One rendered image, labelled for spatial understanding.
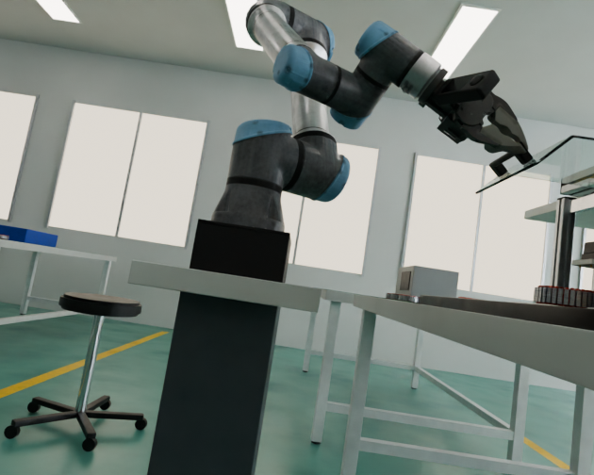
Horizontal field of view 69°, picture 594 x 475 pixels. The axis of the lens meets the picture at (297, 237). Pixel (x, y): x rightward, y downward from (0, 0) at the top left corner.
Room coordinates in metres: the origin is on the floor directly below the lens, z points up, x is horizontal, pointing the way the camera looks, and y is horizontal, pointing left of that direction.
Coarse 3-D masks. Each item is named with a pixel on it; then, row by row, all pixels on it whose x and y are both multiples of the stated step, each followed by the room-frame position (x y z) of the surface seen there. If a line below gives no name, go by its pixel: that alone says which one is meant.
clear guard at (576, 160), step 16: (560, 144) 0.69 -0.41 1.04; (576, 144) 0.71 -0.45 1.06; (592, 144) 0.70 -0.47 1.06; (544, 160) 0.81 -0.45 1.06; (560, 160) 0.80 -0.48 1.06; (576, 160) 0.79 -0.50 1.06; (592, 160) 0.77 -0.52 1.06; (496, 176) 0.93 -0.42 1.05; (512, 176) 0.77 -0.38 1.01; (528, 176) 0.92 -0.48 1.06; (544, 176) 0.90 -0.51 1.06; (560, 176) 0.89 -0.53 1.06; (576, 176) 0.87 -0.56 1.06; (592, 176) 0.86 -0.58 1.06
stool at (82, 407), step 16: (64, 304) 1.82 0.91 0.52; (80, 304) 1.79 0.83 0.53; (96, 304) 1.80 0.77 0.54; (112, 304) 1.83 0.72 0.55; (128, 304) 1.89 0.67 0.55; (96, 320) 1.94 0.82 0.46; (96, 336) 1.94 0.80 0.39; (96, 352) 1.96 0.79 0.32; (80, 384) 1.95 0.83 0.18; (32, 400) 2.03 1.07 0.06; (48, 400) 2.03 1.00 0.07; (80, 400) 1.94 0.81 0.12; (96, 400) 2.13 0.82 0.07; (48, 416) 1.84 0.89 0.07; (64, 416) 1.89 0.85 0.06; (80, 416) 1.90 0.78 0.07; (96, 416) 1.96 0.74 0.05; (112, 416) 1.98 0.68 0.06; (128, 416) 2.00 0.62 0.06; (16, 432) 1.74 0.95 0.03
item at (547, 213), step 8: (536, 208) 1.70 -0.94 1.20; (544, 208) 1.64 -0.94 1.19; (552, 208) 1.59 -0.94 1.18; (528, 216) 1.76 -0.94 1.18; (536, 216) 1.71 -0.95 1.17; (544, 216) 1.69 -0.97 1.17; (552, 216) 1.67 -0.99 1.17; (576, 216) 1.61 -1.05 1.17; (584, 216) 1.60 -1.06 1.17; (592, 216) 1.58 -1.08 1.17; (576, 224) 1.75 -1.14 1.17; (584, 224) 1.73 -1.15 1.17; (592, 224) 1.71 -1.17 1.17
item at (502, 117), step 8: (496, 112) 0.74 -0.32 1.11; (504, 112) 0.74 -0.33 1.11; (488, 120) 0.77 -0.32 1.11; (496, 120) 0.74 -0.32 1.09; (504, 120) 0.74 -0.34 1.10; (512, 120) 0.74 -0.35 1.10; (504, 128) 0.75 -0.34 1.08; (512, 128) 0.74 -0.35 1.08; (520, 128) 0.74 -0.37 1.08; (512, 136) 0.75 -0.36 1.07; (520, 136) 0.74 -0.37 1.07
